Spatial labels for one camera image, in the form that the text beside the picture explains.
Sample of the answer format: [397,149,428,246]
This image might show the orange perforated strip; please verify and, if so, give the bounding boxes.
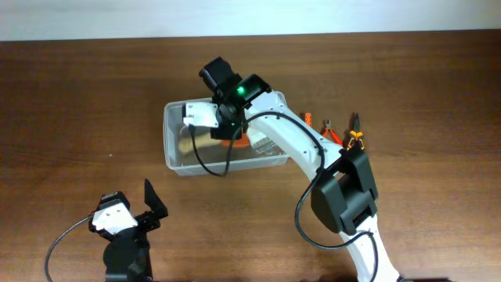
[304,113,312,127]

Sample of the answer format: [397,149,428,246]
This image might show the clear box coloured pegs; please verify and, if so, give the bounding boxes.
[247,128,278,155]

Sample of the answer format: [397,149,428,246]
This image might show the small red-handled cutters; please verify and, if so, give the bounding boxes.
[320,120,343,146]

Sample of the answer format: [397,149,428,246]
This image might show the clear plastic container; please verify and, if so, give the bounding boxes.
[163,100,289,176]

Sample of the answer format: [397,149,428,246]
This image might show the orange black long-nose pliers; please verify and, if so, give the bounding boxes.
[343,112,365,150]

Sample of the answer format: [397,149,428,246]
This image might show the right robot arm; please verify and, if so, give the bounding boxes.
[186,57,403,281]

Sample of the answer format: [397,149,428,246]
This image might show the orange scraper wooden handle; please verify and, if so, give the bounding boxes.
[178,133,251,154]

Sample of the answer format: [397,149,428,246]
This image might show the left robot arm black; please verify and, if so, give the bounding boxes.
[88,179,168,282]

